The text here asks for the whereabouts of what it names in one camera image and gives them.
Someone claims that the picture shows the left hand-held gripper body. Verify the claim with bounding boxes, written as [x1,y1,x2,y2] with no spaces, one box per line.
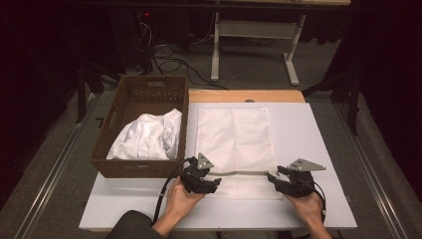
[180,152,215,195]

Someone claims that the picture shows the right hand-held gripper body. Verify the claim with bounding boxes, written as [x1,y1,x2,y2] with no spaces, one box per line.
[280,158,327,199]

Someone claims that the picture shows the white mesh laundry bag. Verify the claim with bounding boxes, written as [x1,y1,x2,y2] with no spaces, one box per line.
[194,106,285,201]

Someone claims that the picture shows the brown woven basket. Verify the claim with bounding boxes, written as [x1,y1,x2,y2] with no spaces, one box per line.
[89,75,190,179]

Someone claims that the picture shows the white shirt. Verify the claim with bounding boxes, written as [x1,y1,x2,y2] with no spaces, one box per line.
[105,108,183,161]

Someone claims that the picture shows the person's right hand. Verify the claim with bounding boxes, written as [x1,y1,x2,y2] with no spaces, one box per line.
[284,193,324,230]

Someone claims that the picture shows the person's left hand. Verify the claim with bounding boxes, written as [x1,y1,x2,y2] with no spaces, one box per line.
[164,176,207,222]

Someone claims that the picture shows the white board mat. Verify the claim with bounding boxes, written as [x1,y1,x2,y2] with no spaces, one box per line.
[79,102,358,231]

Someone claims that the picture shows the black metal stand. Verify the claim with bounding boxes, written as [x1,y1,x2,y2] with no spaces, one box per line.
[75,63,104,124]
[302,71,361,136]

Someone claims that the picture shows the dark computer case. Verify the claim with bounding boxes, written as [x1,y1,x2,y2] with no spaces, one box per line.
[110,9,152,73]

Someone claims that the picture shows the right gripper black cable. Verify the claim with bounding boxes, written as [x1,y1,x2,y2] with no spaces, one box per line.
[298,178,327,223]

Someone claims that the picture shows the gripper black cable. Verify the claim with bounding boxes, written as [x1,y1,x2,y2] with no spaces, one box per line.
[152,158,193,224]
[298,178,327,223]

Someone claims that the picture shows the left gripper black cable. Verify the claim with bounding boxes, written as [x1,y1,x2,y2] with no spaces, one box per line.
[152,158,193,224]

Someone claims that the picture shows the metal floor rail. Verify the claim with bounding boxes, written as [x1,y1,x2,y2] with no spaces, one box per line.
[334,103,411,239]
[13,94,98,239]

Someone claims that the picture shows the black floor cables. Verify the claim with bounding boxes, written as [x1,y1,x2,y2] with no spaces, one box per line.
[137,19,230,91]

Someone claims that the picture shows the white frame desk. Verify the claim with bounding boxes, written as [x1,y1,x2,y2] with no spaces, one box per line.
[210,0,352,88]

